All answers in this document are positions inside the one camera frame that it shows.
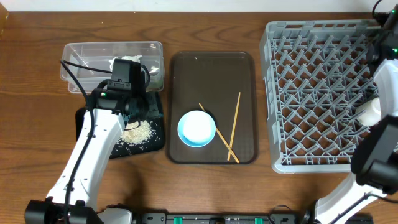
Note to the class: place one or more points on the wooden chopstick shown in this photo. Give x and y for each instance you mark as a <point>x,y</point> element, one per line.
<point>230,151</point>
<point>234,126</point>

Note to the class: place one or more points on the cream white cup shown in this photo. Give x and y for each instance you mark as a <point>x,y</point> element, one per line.
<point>369,113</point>

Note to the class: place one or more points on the light blue small bowl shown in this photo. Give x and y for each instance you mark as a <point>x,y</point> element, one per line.
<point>196,128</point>

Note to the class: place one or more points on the clear plastic waste bin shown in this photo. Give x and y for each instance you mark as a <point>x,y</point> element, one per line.
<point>93,58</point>

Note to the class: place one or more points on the grey plastic dishwasher rack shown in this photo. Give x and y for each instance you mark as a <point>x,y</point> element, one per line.
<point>316,75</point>

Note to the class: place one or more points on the pile of rice grains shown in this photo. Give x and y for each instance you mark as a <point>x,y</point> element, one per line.
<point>139,138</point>

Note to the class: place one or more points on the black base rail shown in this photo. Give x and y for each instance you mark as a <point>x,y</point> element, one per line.
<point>217,218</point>

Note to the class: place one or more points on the brown serving tray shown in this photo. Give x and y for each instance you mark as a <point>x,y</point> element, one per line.
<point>213,79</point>

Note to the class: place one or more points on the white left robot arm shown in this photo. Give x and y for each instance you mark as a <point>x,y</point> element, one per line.
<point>73,198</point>

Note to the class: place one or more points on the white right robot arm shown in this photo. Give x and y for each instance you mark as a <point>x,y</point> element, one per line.
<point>373,173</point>

